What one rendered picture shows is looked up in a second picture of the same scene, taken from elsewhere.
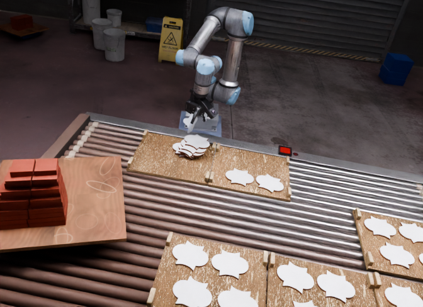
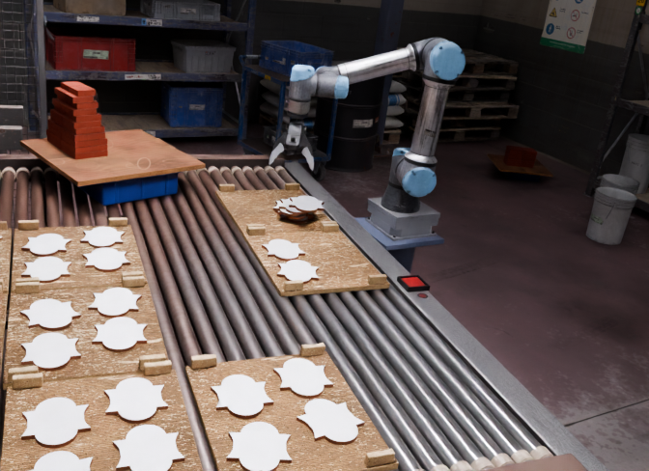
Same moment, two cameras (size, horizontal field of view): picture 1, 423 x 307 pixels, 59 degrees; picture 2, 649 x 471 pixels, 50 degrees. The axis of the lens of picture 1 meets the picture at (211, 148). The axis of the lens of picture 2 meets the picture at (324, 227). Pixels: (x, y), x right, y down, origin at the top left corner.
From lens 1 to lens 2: 2.18 m
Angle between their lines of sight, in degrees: 56
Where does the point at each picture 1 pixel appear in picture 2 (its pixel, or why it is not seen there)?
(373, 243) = (251, 372)
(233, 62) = (420, 120)
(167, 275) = (65, 232)
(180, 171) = (247, 215)
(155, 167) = (238, 203)
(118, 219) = (101, 175)
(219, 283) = (72, 258)
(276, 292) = (80, 292)
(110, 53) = (592, 225)
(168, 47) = not seen: outside the picture
